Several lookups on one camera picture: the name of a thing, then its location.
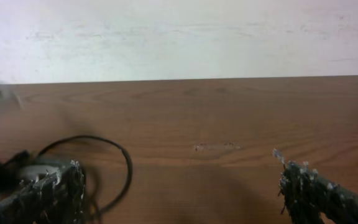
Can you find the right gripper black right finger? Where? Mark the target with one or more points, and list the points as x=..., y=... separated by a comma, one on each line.
x=308, y=195

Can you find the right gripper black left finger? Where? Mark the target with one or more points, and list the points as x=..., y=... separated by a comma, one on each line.
x=44, y=191

